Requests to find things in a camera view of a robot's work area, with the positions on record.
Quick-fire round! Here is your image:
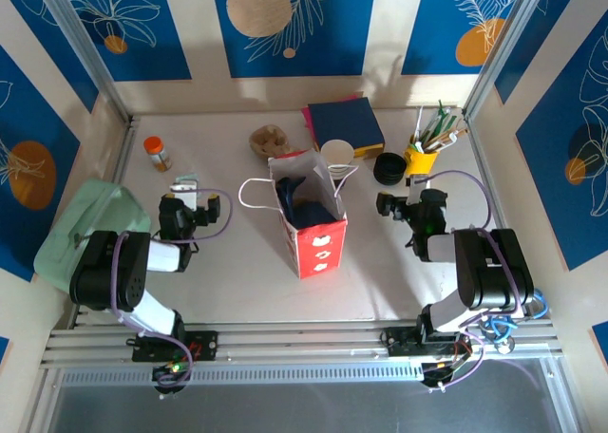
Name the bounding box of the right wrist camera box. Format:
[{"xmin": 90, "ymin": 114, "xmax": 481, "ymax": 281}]
[{"xmin": 405, "ymin": 175, "xmax": 429, "ymax": 206}]

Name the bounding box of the green plastic stirrer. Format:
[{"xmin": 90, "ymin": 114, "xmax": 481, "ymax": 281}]
[{"xmin": 431, "ymin": 99, "xmax": 452, "ymax": 138}]

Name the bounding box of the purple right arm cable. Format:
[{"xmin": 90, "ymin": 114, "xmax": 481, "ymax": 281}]
[{"xmin": 411, "ymin": 168, "xmax": 522, "ymax": 388}]

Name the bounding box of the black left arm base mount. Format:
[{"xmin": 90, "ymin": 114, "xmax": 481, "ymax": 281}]
[{"xmin": 131, "ymin": 329, "xmax": 220, "ymax": 364}]

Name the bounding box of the slotted grey cable duct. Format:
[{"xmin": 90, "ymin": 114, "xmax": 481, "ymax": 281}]
[{"xmin": 56, "ymin": 360, "xmax": 553, "ymax": 388}]

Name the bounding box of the white wrapped straw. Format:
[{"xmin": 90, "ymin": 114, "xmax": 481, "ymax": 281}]
[{"xmin": 412, "ymin": 104, "xmax": 428, "ymax": 145}]

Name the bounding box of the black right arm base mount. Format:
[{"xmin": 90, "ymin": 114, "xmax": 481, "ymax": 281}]
[{"xmin": 381, "ymin": 327, "xmax": 477, "ymax": 359}]

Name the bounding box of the stack of cardboard cup carriers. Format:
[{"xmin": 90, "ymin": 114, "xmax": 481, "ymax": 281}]
[{"xmin": 247, "ymin": 124, "xmax": 293, "ymax": 161}]

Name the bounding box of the orange lidded bottle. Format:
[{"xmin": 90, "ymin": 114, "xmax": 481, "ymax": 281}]
[{"xmin": 143, "ymin": 136, "xmax": 174, "ymax": 174}]

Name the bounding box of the green zipper pouch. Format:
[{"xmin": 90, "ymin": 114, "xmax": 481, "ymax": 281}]
[{"xmin": 32, "ymin": 179, "xmax": 154, "ymax": 299}]

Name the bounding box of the blue paper napkin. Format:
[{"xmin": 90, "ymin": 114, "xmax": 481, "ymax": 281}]
[{"xmin": 275, "ymin": 176, "xmax": 336, "ymax": 229}]

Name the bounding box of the stack of coloured paper napkins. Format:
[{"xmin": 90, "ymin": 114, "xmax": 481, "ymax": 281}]
[{"xmin": 302, "ymin": 96, "xmax": 387, "ymax": 157}]

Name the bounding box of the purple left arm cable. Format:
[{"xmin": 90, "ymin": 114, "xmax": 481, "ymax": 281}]
[{"xmin": 108, "ymin": 187, "xmax": 235, "ymax": 388}]

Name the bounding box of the grey metal panel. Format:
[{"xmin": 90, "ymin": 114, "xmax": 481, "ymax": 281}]
[{"xmin": 28, "ymin": 380, "xmax": 586, "ymax": 433}]

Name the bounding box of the red white paper gift bag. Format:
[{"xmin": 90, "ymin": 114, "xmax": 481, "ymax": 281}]
[{"xmin": 237, "ymin": 148, "xmax": 361, "ymax": 280}]

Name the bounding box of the yellow bucket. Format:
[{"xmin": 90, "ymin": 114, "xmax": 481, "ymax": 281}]
[{"xmin": 404, "ymin": 141, "xmax": 441, "ymax": 176}]

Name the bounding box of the wooden stirrer stick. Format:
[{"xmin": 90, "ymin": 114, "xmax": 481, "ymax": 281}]
[
  {"xmin": 427, "ymin": 126, "xmax": 470, "ymax": 152},
  {"xmin": 426, "ymin": 118, "xmax": 461, "ymax": 147}
]

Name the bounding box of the blue coiled cable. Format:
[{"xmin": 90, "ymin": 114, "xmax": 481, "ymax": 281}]
[{"xmin": 479, "ymin": 288, "xmax": 550, "ymax": 344}]

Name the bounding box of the stack of black cup lids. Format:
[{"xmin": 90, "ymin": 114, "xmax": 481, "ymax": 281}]
[{"xmin": 372, "ymin": 152, "xmax": 409, "ymax": 188}]

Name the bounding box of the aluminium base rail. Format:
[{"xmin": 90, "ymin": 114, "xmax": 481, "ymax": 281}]
[{"xmin": 39, "ymin": 319, "xmax": 564, "ymax": 372}]

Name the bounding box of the aluminium frame post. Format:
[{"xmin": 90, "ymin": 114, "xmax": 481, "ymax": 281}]
[
  {"xmin": 35, "ymin": 0, "xmax": 137, "ymax": 126},
  {"xmin": 462, "ymin": 0, "xmax": 588, "ymax": 123}
]

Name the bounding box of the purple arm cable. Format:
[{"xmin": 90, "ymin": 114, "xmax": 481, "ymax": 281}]
[
  {"xmin": 411, "ymin": 168, "xmax": 522, "ymax": 388},
  {"xmin": 108, "ymin": 187, "xmax": 235, "ymax": 388}
]

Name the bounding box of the stack of white paper cups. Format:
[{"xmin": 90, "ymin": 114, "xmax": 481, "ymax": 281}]
[{"xmin": 319, "ymin": 139, "xmax": 357, "ymax": 181}]

